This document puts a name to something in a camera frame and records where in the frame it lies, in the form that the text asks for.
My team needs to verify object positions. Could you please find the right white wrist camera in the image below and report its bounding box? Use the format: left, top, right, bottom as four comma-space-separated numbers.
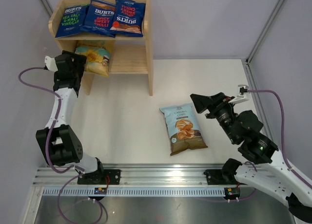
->
229, 85, 251, 105

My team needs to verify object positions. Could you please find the light blue cassava chips bag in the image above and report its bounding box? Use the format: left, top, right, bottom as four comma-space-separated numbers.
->
159, 103, 208, 156

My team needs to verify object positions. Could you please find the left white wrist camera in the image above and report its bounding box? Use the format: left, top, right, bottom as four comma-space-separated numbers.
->
44, 56, 58, 72

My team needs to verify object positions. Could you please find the aluminium mounting rail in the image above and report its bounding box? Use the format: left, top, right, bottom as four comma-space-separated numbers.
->
33, 164, 223, 187

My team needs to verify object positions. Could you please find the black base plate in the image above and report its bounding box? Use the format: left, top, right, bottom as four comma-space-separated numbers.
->
203, 169, 238, 186
78, 169, 121, 185

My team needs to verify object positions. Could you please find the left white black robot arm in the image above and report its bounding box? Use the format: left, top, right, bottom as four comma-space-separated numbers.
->
36, 51, 110, 185

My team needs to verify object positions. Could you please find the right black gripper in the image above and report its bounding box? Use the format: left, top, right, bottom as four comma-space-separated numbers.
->
190, 92, 238, 143

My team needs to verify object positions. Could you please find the yellow kettle cooked chips bag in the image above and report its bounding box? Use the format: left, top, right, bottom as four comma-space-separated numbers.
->
75, 40, 115, 77

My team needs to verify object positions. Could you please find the blue sea salt vinegar bag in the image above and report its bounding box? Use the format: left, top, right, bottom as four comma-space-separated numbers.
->
55, 4, 89, 38

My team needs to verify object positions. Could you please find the blue spicy sweet chilli bag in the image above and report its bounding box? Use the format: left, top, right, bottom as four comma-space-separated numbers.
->
80, 0, 116, 38

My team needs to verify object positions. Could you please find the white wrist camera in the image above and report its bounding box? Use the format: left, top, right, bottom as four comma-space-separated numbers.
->
44, 56, 58, 72
229, 85, 251, 105

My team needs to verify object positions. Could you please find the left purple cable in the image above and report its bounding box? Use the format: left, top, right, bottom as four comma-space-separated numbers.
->
18, 67, 109, 222

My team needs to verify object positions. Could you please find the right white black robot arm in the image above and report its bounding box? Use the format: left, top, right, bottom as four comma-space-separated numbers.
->
190, 87, 312, 223

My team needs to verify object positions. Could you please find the white slotted cable duct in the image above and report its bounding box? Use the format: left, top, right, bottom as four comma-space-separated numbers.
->
43, 187, 225, 197

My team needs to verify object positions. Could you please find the wooden two-tier shelf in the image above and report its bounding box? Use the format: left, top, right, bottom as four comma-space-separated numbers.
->
48, 0, 154, 96

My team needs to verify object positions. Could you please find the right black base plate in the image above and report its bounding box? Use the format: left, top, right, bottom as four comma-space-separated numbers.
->
203, 169, 238, 186

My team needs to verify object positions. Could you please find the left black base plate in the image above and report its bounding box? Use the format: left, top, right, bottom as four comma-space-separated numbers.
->
78, 169, 121, 185

